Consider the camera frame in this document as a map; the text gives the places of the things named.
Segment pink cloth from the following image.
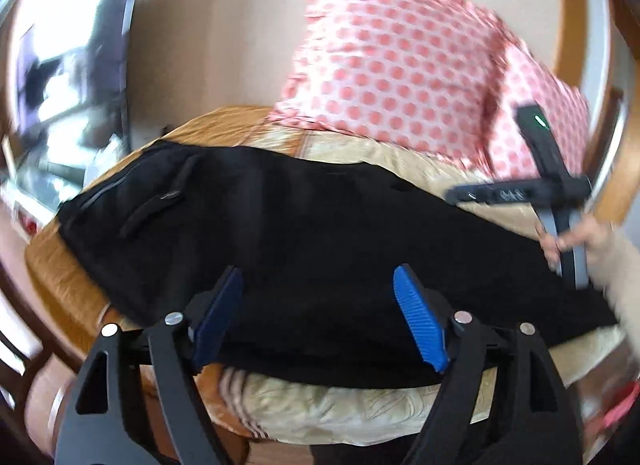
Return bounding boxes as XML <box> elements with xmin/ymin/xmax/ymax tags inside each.
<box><xmin>584</xmin><ymin>384</ymin><xmax>632</xmax><ymax>442</ymax></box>

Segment small pink polka dot pillow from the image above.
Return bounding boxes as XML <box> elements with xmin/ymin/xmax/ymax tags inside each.
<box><xmin>487</xmin><ymin>40</ymin><xmax>593</xmax><ymax>182</ymax></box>

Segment dark framed television screen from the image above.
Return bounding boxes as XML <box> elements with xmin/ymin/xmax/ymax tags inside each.
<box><xmin>7</xmin><ymin>0</ymin><xmax>147</xmax><ymax>218</ymax></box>

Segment wooden bed frame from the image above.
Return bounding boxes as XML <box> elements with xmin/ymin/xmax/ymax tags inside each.
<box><xmin>552</xmin><ymin>0</ymin><xmax>633</xmax><ymax>226</ymax></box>

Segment large pink polka dot pillow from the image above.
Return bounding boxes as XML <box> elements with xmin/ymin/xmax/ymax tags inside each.
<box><xmin>267</xmin><ymin>0</ymin><xmax>508</xmax><ymax>168</ymax></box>

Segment black pants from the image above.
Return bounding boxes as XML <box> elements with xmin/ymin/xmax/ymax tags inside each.
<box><xmin>56</xmin><ymin>139</ymin><xmax>621</xmax><ymax>390</ymax></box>

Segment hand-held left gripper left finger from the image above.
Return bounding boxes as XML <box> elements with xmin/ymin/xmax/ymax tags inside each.
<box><xmin>52</xmin><ymin>266</ymin><xmax>245</xmax><ymax>465</ymax></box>

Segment golden patterned bedspread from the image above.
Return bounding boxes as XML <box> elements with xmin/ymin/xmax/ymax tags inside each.
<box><xmin>24</xmin><ymin>105</ymin><xmax>632</xmax><ymax>452</ymax></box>

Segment person's right forearm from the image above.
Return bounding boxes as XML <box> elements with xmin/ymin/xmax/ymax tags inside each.
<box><xmin>597</xmin><ymin>228</ymin><xmax>640</xmax><ymax>346</ymax></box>

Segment person's right hand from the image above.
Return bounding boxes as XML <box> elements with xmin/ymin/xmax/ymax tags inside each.
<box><xmin>539</xmin><ymin>218</ymin><xmax>617</xmax><ymax>277</ymax></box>

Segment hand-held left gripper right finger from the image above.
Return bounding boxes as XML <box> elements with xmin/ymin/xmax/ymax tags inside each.
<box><xmin>393</xmin><ymin>264</ymin><xmax>585</xmax><ymax>465</ymax></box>

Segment dark wooden chair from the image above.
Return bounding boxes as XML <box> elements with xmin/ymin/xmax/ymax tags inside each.
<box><xmin>0</xmin><ymin>265</ymin><xmax>56</xmax><ymax>465</ymax></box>

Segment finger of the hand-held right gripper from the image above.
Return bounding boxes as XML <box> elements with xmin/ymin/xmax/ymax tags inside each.
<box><xmin>444</xmin><ymin>178</ymin><xmax>545</xmax><ymax>207</ymax></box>

